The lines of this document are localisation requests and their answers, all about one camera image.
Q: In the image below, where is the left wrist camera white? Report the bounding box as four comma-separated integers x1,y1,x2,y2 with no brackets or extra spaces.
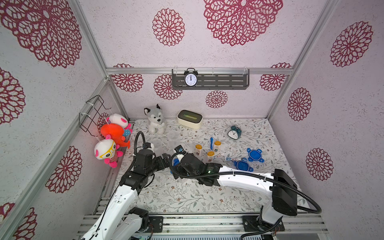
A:
145,143,155,152

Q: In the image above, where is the black corrugated right cable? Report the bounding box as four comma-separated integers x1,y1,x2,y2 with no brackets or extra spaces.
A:
168,151,322,240

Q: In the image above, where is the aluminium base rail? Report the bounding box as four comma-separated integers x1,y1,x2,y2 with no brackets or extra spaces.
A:
75,194,329,240

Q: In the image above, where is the black wall alarm clock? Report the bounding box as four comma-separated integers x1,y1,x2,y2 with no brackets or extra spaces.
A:
184,68,199,87

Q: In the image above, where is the white pink plush upper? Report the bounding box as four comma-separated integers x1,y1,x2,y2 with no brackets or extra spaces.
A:
107,114,132,130

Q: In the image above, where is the yellow cap bottle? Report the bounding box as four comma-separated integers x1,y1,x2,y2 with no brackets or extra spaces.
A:
207,151,215,162
195,144,203,157
213,141,222,153

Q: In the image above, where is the black wire wall basket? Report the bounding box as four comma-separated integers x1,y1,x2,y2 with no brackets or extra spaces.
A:
78,95,111,137

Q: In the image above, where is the cream tissue box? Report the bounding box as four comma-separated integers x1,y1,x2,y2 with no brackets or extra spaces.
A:
177,110,203,129

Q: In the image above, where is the grey metal wall shelf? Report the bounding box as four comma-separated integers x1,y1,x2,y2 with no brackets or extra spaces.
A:
171,69,250,90

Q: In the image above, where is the orange red plush toy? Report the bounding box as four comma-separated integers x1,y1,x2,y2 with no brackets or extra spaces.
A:
100,123,131,149

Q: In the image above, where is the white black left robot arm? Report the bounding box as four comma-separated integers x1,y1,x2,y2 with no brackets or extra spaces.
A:
82,149,170,240

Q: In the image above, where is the green teal alarm clock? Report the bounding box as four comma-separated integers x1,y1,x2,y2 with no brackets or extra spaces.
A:
227,126,242,140

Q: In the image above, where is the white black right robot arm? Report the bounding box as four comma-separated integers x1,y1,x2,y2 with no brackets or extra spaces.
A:
170,153,298,226

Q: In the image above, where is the grey husky plush toy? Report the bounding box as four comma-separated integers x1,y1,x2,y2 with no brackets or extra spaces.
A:
144,104,166,135

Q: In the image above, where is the white plush with glasses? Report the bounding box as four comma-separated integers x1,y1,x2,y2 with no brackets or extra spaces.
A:
94,135,123,168

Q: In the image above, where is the clear plastic cup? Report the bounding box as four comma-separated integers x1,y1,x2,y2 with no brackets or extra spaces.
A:
152,139,166,156
167,131,181,150

